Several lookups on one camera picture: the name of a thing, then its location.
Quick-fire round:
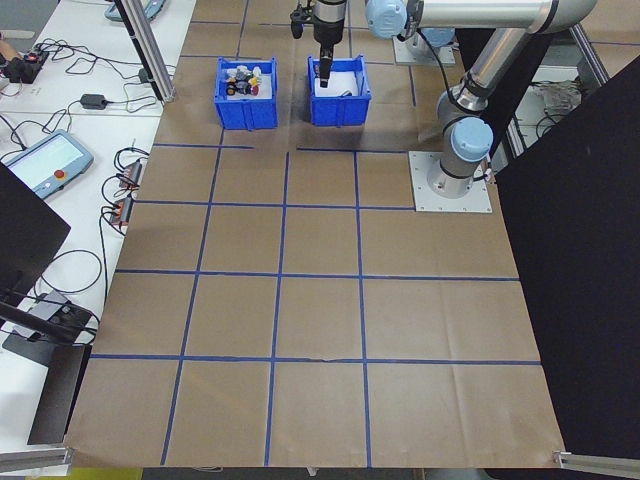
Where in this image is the blue plastic battery bin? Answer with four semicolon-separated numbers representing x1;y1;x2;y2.
306;53;374;127

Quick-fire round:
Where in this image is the black box with red button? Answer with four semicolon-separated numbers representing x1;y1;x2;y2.
3;47;51;85

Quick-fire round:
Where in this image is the small black device box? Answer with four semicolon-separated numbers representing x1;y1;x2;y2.
47;303;96;334

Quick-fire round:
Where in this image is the white foam pad under batteries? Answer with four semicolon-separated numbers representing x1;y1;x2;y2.
313;71;362;97

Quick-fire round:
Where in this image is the blue plastic button bin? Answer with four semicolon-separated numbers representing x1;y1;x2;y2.
213;56;279;131

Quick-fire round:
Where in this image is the grey-blue teach pendant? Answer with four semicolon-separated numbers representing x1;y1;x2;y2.
103;0;169;24
2;128;95;201

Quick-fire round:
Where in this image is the black orange USB hub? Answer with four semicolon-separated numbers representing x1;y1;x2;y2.
117;159;145;189
112;196;137;227

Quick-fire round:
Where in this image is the black flat panel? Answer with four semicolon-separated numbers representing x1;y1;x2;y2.
0;162;71;301

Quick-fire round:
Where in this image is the black flat board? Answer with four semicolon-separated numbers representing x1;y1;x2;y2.
27;344;94;446

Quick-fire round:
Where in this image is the aluminium table edge profile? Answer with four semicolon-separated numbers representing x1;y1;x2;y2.
0;447;75;474
552;449;640;472

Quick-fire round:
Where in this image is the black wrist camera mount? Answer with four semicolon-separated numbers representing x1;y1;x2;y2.
288;0;315;41

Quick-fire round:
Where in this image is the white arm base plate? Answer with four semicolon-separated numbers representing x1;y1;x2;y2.
408;150;495;213
393;37;457;66

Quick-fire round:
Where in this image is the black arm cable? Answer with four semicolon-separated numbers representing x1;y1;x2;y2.
394;19;469;101

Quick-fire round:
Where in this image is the aluminium profile post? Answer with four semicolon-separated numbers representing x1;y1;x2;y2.
112;0;177;105

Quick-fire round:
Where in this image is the aluminium frame bar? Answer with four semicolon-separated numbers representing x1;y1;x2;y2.
504;119;527;157
569;24;612;86

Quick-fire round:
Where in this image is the grey cable bundle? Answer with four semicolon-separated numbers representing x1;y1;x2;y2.
529;82;594;146

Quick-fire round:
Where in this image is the black frame cover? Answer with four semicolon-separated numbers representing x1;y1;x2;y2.
452;27;640;461

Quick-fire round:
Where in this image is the grey stand base plate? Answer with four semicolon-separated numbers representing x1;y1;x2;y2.
2;327;66;372

